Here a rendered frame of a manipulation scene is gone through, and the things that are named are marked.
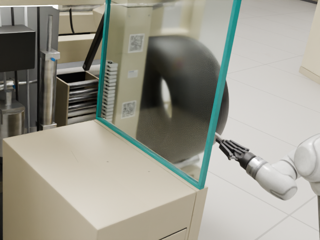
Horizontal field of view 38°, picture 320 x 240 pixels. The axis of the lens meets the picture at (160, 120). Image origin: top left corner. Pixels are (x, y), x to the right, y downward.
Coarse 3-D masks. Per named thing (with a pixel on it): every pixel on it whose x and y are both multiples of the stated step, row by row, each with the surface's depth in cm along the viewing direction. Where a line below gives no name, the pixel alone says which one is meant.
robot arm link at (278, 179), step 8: (280, 160) 192; (264, 168) 188; (272, 168) 187; (280, 168) 187; (288, 168) 187; (256, 176) 190; (264, 176) 186; (272, 176) 185; (280, 176) 184; (288, 176) 185; (296, 176) 189; (264, 184) 187; (272, 184) 184; (280, 184) 182; (288, 184) 182; (296, 184) 185; (272, 192) 185; (280, 192) 182; (288, 192) 182
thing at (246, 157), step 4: (236, 152) 199; (248, 152) 196; (236, 156) 197; (240, 156) 197; (244, 156) 195; (248, 156) 195; (252, 156) 194; (256, 156) 197; (236, 160) 197; (240, 160) 196; (244, 160) 195; (248, 160) 194; (240, 164) 196; (244, 164) 195; (244, 168) 196
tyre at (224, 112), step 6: (228, 90) 210; (222, 96) 207; (228, 96) 210; (222, 102) 207; (228, 102) 210; (222, 108) 208; (228, 108) 211; (222, 114) 209; (222, 120) 210; (222, 126) 212; (216, 132) 212
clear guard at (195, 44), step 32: (128, 0) 149; (160, 0) 137; (192, 0) 128; (224, 0) 120; (128, 32) 152; (160, 32) 140; (192, 32) 130; (224, 32) 121; (128, 64) 154; (160, 64) 142; (192, 64) 132; (224, 64) 123; (128, 96) 158; (160, 96) 145; (192, 96) 134; (128, 128) 161; (160, 128) 148; (192, 128) 137; (160, 160) 149; (192, 160) 139
